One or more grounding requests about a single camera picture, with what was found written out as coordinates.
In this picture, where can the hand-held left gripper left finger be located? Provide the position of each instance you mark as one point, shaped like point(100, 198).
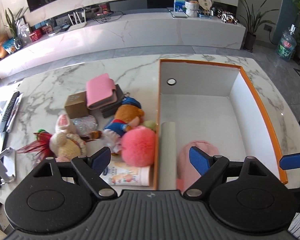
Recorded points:
point(100, 160)

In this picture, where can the white phone stand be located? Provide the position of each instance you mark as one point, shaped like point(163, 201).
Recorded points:
point(3, 165)

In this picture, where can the leafy plant in glass vase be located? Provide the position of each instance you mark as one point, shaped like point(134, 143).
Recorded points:
point(13, 28)

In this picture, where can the pink fluffy pompom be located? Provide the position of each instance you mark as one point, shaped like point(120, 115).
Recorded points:
point(137, 146)

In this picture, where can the orange storage box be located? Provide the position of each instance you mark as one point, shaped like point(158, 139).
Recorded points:
point(202, 115)

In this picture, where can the round fan plaque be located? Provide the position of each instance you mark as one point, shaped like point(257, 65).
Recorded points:
point(205, 2)

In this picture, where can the white marble desktop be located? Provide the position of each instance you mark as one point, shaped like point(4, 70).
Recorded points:
point(65, 80)

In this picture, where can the bear doll in blue dress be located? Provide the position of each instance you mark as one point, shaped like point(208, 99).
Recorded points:
point(126, 116)

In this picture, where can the dark grey box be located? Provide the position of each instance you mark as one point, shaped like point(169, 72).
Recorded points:
point(113, 107)

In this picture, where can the large water bottle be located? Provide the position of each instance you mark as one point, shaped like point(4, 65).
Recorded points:
point(286, 45)

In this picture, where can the floral gift box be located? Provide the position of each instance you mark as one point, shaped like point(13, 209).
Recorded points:
point(47, 28)

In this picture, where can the white textured pot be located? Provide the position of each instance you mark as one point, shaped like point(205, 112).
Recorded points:
point(191, 9)

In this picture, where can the black remote control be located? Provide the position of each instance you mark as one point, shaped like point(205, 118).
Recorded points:
point(10, 111)

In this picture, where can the cow print toy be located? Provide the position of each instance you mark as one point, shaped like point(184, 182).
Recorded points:
point(227, 17)

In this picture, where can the red gift box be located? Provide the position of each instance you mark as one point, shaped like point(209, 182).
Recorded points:
point(35, 35)

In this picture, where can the glitter compact mirror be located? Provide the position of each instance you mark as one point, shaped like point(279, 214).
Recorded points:
point(85, 125)

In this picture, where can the white router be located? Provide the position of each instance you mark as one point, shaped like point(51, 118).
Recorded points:
point(77, 25)

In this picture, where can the white rabbit plush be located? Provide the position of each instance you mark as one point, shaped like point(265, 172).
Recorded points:
point(65, 142)

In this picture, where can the pink knitted hat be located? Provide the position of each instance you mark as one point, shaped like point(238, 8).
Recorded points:
point(183, 162)

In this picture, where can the gold cardboard box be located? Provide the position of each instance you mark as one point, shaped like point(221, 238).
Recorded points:
point(76, 105)

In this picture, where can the light green plush ball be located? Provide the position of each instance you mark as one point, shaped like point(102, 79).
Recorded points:
point(150, 125)

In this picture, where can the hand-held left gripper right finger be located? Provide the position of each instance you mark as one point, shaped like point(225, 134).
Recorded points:
point(198, 161)

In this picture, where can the blue snack bag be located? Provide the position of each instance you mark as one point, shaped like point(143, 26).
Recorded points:
point(8, 46)

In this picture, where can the potted plant in black pot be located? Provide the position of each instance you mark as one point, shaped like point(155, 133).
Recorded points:
point(250, 40)

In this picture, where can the pink wallet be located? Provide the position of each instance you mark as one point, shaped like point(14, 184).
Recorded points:
point(100, 91)

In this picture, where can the clear plastic bag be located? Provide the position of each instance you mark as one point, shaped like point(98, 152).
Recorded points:
point(23, 30)

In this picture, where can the white illustrated tube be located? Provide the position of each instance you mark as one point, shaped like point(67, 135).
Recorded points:
point(127, 175)

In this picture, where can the red feather shuttlecock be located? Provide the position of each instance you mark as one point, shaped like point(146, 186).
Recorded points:
point(37, 145)

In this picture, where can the white marble tv cabinet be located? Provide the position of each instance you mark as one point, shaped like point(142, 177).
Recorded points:
point(140, 32)

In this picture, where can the silver laptop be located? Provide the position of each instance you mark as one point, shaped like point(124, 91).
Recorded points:
point(178, 14)

